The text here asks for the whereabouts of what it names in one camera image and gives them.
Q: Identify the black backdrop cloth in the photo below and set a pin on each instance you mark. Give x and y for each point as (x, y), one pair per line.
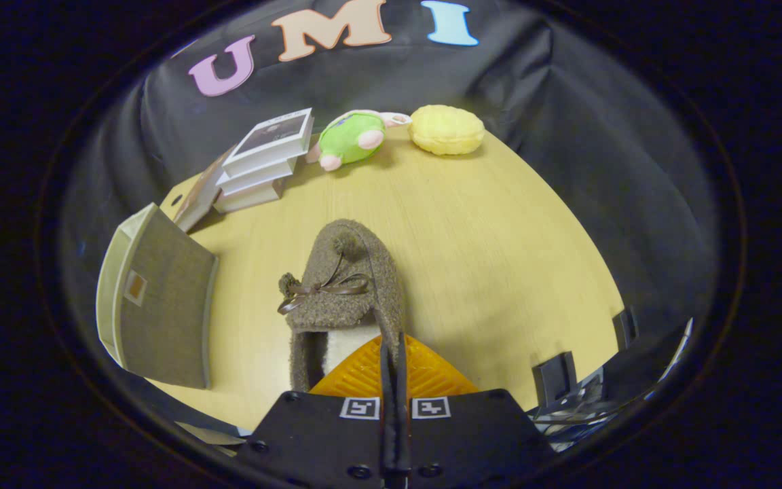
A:
(567, 136)

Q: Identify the brown fuzzy slipper shoe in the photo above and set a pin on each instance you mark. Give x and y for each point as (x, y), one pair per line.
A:
(350, 272)

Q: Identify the black table clamp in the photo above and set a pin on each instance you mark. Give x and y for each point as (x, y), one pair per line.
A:
(625, 327)
(554, 379)

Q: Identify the grey fabric storage box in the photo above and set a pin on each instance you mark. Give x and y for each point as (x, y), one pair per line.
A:
(160, 319)

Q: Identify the yellow plush cushion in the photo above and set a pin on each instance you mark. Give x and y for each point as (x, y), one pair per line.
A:
(447, 130)

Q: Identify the green plush toy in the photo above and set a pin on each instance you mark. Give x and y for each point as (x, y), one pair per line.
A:
(350, 139)

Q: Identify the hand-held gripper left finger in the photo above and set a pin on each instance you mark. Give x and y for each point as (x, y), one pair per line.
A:
(323, 441)

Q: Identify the brown cover book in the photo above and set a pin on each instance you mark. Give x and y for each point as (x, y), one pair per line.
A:
(197, 198)

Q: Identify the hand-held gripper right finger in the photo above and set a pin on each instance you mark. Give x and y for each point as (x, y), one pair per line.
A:
(479, 441)

